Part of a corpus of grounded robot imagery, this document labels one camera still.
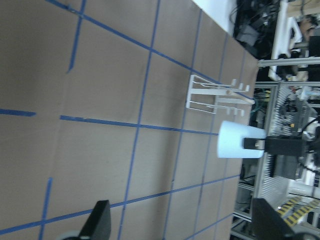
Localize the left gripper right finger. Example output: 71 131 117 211
251 198 320 240

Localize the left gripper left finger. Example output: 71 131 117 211
57 200 111 240

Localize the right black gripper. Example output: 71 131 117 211
243 135 309 156

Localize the light blue plastic cup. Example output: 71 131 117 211
216 120 267 159

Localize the white wire cup rack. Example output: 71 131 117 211
185 74 256 117

